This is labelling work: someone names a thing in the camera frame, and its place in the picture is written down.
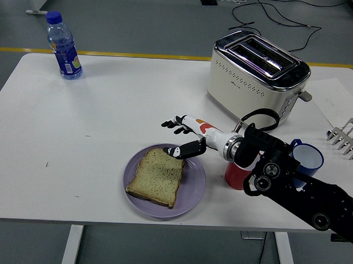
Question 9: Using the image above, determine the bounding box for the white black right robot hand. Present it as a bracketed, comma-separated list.
[159, 113, 235, 162]

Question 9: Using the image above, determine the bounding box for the cream and chrome toaster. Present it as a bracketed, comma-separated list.
[204, 28, 315, 138]

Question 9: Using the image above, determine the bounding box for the bread slice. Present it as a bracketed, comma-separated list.
[125, 146, 185, 210]

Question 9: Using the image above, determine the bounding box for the purple plastic plate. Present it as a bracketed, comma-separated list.
[121, 141, 208, 221]

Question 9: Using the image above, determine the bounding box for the red mug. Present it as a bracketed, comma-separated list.
[224, 161, 253, 192]

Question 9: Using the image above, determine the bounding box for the blue mug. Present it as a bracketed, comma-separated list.
[287, 138, 325, 192]

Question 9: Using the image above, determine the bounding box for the white paper sheet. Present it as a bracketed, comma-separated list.
[307, 77, 353, 127]

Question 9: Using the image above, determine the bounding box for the silver metal toast rack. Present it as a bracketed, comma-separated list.
[325, 116, 353, 161]

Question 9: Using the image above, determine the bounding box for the white table leg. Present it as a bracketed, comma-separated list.
[273, 231, 299, 264]
[60, 223, 85, 264]

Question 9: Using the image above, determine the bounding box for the clear blue-label water bottle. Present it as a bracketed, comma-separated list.
[43, 10, 86, 81]

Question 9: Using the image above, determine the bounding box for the grey under-table bracket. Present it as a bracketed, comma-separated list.
[240, 230, 267, 241]

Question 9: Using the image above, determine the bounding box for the short black floor cable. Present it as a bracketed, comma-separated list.
[228, 3, 264, 36]

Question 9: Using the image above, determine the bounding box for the thin black hanging cable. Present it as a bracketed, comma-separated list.
[257, 232, 268, 264]

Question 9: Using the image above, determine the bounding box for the long black floor cable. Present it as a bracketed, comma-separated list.
[248, 0, 324, 54]

